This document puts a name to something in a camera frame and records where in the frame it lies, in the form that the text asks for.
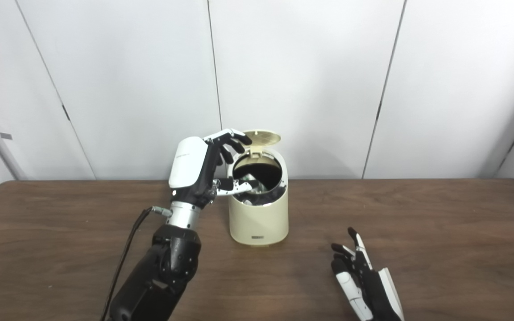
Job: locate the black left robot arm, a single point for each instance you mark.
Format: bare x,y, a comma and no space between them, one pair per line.
172,258

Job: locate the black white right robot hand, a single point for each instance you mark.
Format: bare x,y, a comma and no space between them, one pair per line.
375,294

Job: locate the cream round bin lid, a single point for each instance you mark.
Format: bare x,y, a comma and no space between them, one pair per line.
263,137

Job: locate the cream-colored bin body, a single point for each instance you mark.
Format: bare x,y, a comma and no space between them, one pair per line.
257,218

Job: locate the small grey wall tag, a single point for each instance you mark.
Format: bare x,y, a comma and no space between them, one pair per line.
6,136

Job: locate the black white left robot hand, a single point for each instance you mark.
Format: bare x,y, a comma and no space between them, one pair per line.
188,162

